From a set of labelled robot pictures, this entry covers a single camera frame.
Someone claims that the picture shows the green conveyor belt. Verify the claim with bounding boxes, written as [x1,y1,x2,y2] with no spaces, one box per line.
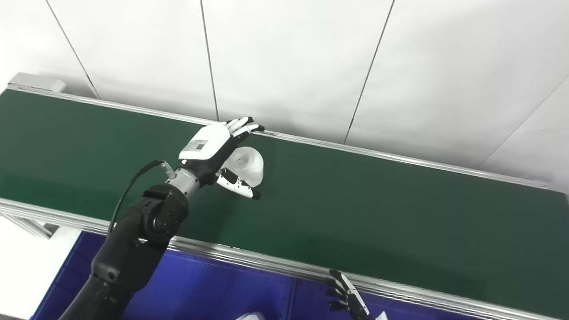
[0,72,569,320]
[0,89,569,319]

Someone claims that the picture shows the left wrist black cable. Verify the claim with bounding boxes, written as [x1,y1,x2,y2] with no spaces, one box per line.
[107,160,176,236]

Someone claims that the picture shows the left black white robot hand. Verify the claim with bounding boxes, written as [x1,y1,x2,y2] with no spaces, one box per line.
[179,117,265,200]

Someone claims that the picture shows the wide blue plastic bin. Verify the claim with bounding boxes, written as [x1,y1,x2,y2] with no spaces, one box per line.
[287,280,483,320]
[31,231,296,320]

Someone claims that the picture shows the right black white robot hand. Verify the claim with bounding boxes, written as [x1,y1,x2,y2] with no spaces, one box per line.
[324,268,388,320]

